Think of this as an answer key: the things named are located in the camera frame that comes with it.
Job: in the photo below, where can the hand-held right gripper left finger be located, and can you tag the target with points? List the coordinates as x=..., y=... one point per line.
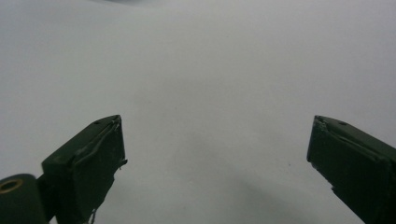
x=88, y=169

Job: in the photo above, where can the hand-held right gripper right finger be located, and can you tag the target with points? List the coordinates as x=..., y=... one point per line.
x=355, y=168

